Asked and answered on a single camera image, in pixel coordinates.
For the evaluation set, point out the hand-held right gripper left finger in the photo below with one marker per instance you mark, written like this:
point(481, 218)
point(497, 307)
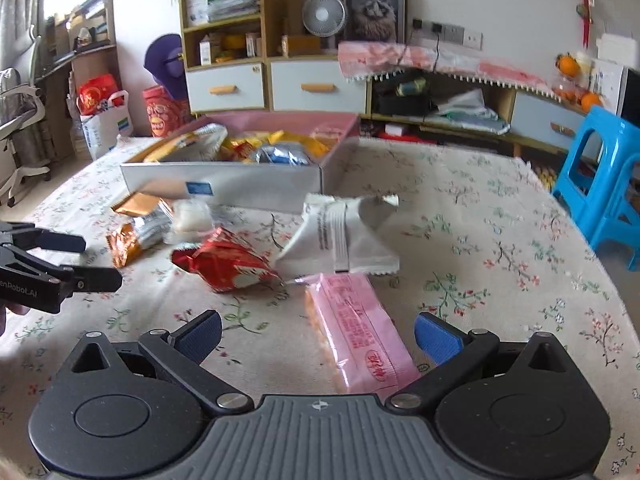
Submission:
point(200, 332)

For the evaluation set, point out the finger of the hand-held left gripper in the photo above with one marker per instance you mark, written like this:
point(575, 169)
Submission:
point(97, 280)
point(62, 242)

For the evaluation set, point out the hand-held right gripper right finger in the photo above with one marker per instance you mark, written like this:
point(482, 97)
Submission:
point(435, 337)

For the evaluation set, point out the orange silver snack packet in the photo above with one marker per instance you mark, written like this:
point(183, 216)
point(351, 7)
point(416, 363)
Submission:
point(125, 245)

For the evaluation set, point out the pink wafer packet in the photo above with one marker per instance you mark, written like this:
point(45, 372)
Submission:
point(360, 335)

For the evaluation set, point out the red foil snack packet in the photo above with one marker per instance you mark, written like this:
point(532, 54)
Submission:
point(225, 260)

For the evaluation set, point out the clear round cake packet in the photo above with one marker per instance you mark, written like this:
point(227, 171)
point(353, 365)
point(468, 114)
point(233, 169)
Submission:
point(192, 215)

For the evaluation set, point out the white grey-striped snack packet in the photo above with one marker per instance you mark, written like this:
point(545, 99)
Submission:
point(360, 240)

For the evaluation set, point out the pink cardboard box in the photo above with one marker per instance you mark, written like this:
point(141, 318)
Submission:
point(250, 182)

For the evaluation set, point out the white pecan print snack packet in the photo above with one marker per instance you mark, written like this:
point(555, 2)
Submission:
point(207, 142)

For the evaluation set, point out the red orange snack packet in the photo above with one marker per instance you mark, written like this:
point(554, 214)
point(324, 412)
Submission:
point(245, 151)

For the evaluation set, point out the silver blue snack packet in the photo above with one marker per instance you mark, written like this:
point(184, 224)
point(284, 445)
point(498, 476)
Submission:
point(280, 155)

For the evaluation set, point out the person's left hand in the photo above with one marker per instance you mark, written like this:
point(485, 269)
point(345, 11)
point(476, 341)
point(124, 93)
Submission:
point(4, 316)

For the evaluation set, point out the white paper bag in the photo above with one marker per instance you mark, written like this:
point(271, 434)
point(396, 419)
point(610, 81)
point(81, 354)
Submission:
point(100, 135)

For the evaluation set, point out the yellow snack packet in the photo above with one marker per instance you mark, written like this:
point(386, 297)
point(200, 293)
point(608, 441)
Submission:
point(165, 150)
point(310, 145)

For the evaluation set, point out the white office chair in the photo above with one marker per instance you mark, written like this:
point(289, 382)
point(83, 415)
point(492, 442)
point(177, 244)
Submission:
point(15, 110)

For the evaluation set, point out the floral tablecloth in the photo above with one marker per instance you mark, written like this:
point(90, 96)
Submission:
point(500, 210)

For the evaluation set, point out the red gift bag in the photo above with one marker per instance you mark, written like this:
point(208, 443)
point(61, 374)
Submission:
point(95, 95)

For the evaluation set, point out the red round tin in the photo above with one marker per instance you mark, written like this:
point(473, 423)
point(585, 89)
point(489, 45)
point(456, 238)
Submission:
point(162, 115)

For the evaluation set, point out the egg carton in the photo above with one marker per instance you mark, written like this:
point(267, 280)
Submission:
point(546, 175)

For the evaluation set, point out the red flat box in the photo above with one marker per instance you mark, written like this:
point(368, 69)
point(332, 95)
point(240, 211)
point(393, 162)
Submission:
point(402, 136)

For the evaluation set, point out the purple plush toy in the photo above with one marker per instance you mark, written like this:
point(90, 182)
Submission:
point(165, 60)

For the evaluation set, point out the tall wooden shelf cabinet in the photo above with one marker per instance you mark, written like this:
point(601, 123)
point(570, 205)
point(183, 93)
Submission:
point(225, 87)

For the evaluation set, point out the stack of papers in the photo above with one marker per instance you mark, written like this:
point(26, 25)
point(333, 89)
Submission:
point(465, 107)

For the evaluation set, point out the white small carton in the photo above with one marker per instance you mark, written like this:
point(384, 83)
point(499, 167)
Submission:
point(205, 52)

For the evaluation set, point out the wooden media console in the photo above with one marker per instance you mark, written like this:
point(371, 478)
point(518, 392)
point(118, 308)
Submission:
point(540, 115)

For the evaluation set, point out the orange yellow shelf ornament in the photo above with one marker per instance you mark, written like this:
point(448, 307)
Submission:
point(232, 45)

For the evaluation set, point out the blue plastic stool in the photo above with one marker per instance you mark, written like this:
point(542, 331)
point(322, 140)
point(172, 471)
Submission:
point(615, 130)

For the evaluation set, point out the small printed cartons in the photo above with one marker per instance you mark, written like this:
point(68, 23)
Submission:
point(253, 45)

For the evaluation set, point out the orange fruit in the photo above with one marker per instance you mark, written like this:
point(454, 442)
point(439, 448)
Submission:
point(568, 65)
point(591, 101)

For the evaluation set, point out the pink fringed cloth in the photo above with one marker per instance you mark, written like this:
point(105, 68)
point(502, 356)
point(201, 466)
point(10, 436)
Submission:
point(380, 57)

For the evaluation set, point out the shelf paper stack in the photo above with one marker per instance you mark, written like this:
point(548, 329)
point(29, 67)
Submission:
point(230, 5)

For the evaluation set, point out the brown cardboard box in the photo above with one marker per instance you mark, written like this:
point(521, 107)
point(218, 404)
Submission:
point(300, 46)

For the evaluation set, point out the white appliance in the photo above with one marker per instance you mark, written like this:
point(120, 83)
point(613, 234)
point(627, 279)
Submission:
point(607, 80)

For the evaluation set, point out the framed cat picture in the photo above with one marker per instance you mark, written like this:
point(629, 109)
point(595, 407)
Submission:
point(372, 10)

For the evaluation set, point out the white wall socket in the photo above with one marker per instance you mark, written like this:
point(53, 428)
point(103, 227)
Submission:
point(473, 40)

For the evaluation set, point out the grey wall sockets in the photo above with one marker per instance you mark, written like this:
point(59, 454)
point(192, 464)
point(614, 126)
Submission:
point(452, 35)

